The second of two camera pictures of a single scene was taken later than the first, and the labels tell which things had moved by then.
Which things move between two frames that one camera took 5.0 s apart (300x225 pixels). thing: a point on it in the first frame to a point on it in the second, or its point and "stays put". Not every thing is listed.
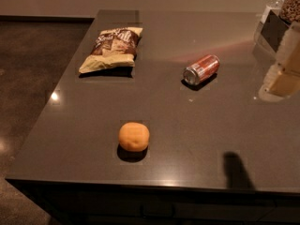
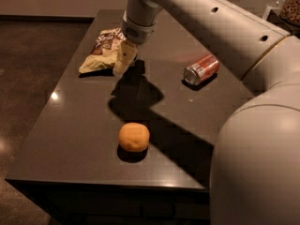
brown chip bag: [114, 48] stays put
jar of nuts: [291, 11] stays put
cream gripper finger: [283, 79] to [137, 27]
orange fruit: [133, 137] stays put
